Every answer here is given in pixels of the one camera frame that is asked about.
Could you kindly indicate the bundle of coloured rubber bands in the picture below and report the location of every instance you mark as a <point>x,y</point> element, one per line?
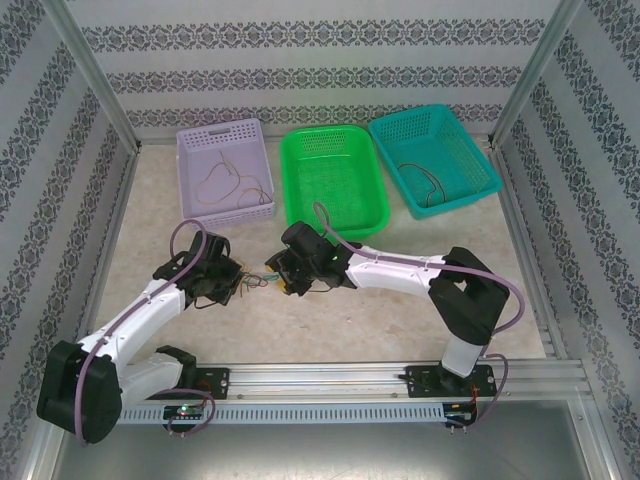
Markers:
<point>257,286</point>

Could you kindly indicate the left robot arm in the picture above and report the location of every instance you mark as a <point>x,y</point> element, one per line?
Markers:
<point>150,315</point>

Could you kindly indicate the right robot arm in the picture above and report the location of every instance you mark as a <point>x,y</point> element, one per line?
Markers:
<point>395,272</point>

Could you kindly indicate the bright green plastic basket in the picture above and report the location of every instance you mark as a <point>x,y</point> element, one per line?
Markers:
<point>332,175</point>

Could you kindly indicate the lilac plastic basket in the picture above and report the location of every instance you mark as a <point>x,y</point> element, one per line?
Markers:
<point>250,150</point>

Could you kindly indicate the small controller circuit board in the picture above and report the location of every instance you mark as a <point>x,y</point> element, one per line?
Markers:
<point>460,412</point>
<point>185,411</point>

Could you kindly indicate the grey metal sheet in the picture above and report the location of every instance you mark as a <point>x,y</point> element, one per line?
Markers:
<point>320,450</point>

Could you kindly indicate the teal plastic basket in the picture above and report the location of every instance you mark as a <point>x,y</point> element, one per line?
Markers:
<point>450,150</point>

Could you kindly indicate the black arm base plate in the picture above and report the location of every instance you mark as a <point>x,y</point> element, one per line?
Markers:
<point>420,382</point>
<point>215,382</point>

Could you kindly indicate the aluminium mounting rail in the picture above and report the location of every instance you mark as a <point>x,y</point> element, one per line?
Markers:
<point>320,380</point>

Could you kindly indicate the aluminium side rail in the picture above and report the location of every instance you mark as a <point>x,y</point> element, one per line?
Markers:
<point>513,200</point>
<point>116,225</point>

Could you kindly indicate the aluminium frame post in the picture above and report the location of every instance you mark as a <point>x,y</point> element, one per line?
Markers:
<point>534,65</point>
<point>90,65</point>

